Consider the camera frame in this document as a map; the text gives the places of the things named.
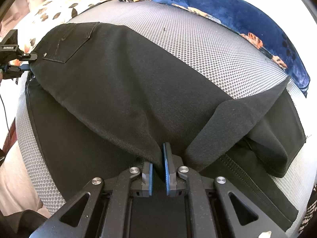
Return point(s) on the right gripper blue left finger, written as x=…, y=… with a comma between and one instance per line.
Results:
x=147, y=179

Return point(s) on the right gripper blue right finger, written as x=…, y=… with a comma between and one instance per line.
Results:
x=175, y=186

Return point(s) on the black denim pants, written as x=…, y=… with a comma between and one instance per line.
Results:
x=104, y=98

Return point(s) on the white orange floral pillow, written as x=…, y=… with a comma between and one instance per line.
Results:
x=49, y=14

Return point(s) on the grey mesh mattress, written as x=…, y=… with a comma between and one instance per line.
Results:
x=220, y=55

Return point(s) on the black white striped cloth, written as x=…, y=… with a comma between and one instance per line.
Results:
x=308, y=227

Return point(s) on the blue floral blanket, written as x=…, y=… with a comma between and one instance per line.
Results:
x=255, y=26

